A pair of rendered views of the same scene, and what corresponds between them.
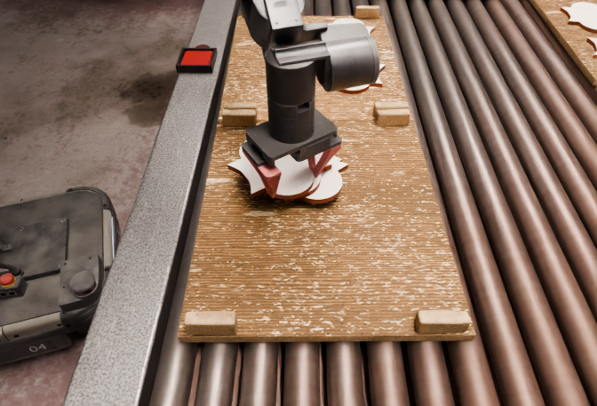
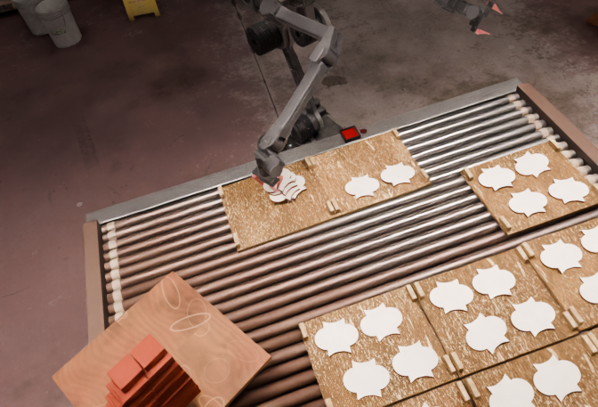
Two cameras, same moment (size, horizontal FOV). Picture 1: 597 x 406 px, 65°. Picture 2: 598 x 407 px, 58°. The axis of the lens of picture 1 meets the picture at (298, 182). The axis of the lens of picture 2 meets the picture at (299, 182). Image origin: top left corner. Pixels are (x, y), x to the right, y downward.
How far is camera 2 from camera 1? 1.89 m
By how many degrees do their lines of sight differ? 52
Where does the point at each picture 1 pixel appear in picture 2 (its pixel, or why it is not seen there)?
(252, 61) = (354, 151)
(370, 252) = (259, 220)
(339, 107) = (334, 190)
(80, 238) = not seen: hidden behind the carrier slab
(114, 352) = (213, 180)
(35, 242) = not seen: hidden behind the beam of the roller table
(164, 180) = not seen: hidden behind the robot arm
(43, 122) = (426, 94)
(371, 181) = (292, 212)
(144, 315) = (224, 180)
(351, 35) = (274, 161)
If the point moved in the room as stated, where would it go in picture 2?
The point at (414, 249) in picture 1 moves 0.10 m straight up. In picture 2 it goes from (264, 231) to (260, 215)
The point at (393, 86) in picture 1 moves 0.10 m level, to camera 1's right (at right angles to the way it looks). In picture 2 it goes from (359, 203) to (369, 222)
